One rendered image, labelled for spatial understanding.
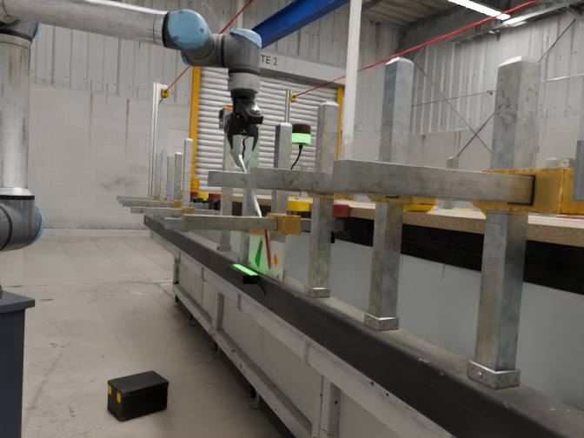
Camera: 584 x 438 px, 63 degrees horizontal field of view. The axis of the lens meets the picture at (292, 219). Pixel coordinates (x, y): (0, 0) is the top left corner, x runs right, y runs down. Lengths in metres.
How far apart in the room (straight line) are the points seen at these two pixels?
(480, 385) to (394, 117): 0.43
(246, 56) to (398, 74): 0.63
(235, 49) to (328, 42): 9.52
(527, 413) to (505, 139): 0.32
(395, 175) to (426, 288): 0.63
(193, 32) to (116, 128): 7.62
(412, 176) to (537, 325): 0.47
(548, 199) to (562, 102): 8.62
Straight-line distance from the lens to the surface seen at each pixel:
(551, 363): 0.89
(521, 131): 0.65
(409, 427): 0.86
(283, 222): 1.19
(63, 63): 8.93
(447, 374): 0.70
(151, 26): 1.32
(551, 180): 0.59
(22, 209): 1.57
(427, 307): 1.08
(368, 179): 0.45
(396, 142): 0.83
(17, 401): 1.55
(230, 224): 1.18
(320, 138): 1.05
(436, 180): 0.50
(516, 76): 0.66
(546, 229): 0.86
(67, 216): 8.74
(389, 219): 0.82
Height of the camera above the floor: 0.93
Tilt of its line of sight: 3 degrees down
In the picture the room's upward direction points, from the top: 3 degrees clockwise
